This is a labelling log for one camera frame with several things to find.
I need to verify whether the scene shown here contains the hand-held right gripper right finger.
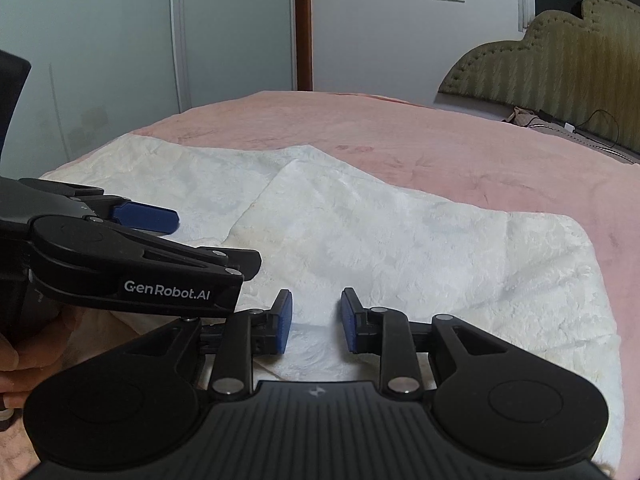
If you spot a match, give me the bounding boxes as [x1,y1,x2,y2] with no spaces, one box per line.
[341,287,506,396]

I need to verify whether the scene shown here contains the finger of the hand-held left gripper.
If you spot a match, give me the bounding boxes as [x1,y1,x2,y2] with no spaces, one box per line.
[98,221,262,282]
[101,193,180,235]

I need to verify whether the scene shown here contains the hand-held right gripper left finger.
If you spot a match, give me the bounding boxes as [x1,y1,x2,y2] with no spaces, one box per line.
[130,289,294,401]

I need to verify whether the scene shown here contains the white pants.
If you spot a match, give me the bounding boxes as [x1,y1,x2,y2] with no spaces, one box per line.
[39,134,627,473]

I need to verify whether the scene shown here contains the person's left hand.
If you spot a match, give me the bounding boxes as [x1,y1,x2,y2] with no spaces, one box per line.
[0,306,87,409]

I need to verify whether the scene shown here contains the flower print wardrobe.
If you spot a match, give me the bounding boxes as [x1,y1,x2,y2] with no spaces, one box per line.
[0,0,296,181]

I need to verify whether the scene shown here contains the pink blanket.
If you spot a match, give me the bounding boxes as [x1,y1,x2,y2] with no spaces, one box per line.
[0,90,640,480]

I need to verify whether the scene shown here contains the brown pillow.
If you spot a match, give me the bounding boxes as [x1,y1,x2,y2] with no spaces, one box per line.
[502,106,640,165]

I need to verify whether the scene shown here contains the olive padded headboard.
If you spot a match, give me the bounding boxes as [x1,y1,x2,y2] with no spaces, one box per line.
[437,0,640,156]

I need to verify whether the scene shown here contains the brown wooden door frame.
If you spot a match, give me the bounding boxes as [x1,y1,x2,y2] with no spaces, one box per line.
[293,0,314,92]

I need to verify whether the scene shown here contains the black cable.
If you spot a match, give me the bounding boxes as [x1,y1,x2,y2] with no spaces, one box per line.
[575,108,633,153]

